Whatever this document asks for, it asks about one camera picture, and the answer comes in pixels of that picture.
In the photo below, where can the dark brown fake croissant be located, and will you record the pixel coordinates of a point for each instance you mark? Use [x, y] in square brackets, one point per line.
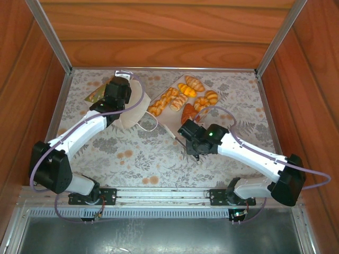
[188, 113]

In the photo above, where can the knotted round fake bread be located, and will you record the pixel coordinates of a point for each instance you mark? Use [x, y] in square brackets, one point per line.
[201, 103]

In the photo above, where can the oval scored fake roll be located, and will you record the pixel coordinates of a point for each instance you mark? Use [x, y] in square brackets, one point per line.
[178, 102]

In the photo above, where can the white floral paper bag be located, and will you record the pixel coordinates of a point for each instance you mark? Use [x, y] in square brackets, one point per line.
[132, 119]

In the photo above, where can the long braided fake bread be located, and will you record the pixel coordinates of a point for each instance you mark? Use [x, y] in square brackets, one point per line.
[161, 102]

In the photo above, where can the yellow orange fake bun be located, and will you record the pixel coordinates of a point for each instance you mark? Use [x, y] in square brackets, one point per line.
[187, 90]

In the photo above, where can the golden striped fake croissant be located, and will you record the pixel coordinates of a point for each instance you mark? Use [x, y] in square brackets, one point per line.
[194, 83]

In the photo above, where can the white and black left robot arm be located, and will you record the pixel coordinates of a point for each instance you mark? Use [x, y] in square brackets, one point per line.
[79, 132]

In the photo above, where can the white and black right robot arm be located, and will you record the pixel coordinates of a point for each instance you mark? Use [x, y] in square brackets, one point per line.
[246, 153]

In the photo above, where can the pink square tray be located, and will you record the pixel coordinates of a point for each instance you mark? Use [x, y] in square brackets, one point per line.
[172, 117]

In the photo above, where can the grey floral tablecloth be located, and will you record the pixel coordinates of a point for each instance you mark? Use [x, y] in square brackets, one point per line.
[159, 158]

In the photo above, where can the small circuit board green light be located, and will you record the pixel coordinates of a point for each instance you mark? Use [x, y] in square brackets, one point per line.
[238, 213]

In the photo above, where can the shiny steel sheet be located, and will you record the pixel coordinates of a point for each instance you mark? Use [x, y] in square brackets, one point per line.
[185, 238]

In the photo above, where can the aluminium table edge rail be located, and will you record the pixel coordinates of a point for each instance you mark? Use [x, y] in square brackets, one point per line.
[212, 69]
[259, 80]
[63, 92]

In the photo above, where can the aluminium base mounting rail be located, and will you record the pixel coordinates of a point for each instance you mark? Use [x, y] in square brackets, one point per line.
[159, 194]

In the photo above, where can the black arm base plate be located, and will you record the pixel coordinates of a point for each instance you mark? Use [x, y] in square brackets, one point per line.
[215, 197]
[108, 195]

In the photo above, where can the aluminium frame post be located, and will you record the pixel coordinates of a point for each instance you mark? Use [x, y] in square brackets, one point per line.
[280, 37]
[50, 37]

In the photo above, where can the aluminium lower frame rail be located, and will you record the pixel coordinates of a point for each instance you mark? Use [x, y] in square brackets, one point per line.
[16, 230]
[304, 230]

